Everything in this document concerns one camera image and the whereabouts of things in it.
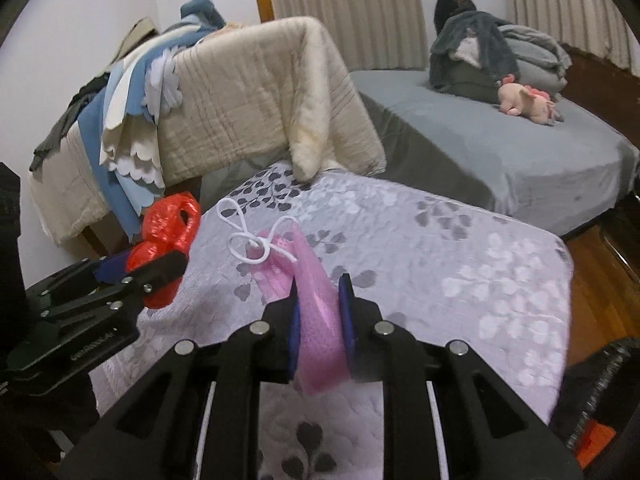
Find beige folded cloth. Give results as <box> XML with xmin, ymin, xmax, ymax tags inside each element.
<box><xmin>117</xmin><ymin>16</ymin><xmax>161</xmax><ymax>56</ymax></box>

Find dark grey clothes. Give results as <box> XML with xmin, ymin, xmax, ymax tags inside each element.
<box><xmin>29</xmin><ymin>72</ymin><xmax>111</xmax><ymax>171</ymax></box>

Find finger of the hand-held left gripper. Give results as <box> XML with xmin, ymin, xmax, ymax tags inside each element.
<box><xmin>37</xmin><ymin>250</ymin><xmax>187</xmax><ymax>333</ymax></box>
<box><xmin>25</xmin><ymin>255</ymin><xmax>133</xmax><ymax>306</ymax></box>

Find dark hanging coat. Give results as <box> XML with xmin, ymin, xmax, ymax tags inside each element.
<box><xmin>434</xmin><ymin>0</ymin><xmax>478</xmax><ymax>36</ymax></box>

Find blue felt cloth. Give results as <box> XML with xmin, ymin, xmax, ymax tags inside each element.
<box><xmin>77</xmin><ymin>0</ymin><xmax>226</xmax><ymax>238</ymax></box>

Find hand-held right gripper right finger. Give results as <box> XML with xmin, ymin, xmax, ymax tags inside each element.
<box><xmin>338</xmin><ymin>274</ymin><xmax>586</xmax><ymax>480</ymax></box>

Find beige quilt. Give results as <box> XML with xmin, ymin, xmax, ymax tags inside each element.
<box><xmin>27</xmin><ymin>16</ymin><xmax>387</xmax><ymax>248</ymax></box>

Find bed with grey sheet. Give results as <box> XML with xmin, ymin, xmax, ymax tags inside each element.
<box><xmin>347</xmin><ymin>67</ymin><xmax>640</xmax><ymax>238</ymax></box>

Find bin with black bag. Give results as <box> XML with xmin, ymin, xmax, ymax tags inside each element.
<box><xmin>550</xmin><ymin>337</ymin><xmax>640</xmax><ymax>480</ymax></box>

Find wooden table leg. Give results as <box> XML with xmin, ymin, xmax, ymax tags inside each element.
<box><xmin>82</xmin><ymin>222</ymin><xmax>109</xmax><ymax>256</ymax></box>

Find grey floral quilt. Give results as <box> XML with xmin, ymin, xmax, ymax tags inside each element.
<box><xmin>90</xmin><ymin>160</ymin><xmax>573</xmax><ymax>480</ymax></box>

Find pink face mask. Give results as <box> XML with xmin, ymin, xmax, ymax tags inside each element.
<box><xmin>218</xmin><ymin>197</ymin><xmax>351</xmax><ymax>395</ymax></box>

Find dark wooden headboard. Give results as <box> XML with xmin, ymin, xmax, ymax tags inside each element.
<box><xmin>562</xmin><ymin>45</ymin><xmax>640</xmax><ymax>156</ymax></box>

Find wide beige curtain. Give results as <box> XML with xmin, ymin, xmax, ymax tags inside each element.
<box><xmin>265</xmin><ymin>0</ymin><xmax>431</xmax><ymax>71</ymax></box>

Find white scalloped cloth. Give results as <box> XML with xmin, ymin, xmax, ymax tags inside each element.
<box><xmin>100</xmin><ymin>42</ymin><xmax>183</xmax><ymax>186</ymax></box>

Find pink plush toy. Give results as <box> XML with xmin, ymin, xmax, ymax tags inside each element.
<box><xmin>496</xmin><ymin>74</ymin><xmax>563</xmax><ymax>125</ymax></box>

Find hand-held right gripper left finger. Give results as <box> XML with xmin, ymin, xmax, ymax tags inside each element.
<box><xmin>60</xmin><ymin>280</ymin><xmax>302</xmax><ymax>480</ymax></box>

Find dark grey fleece blanket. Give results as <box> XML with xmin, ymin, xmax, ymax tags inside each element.
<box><xmin>429</xmin><ymin>11</ymin><xmax>520</xmax><ymax>96</ymax></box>

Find red plastic bag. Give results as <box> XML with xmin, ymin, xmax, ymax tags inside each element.
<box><xmin>125</xmin><ymin>192</ymin><xmax>202</xmax><ymax>309</ymax></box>

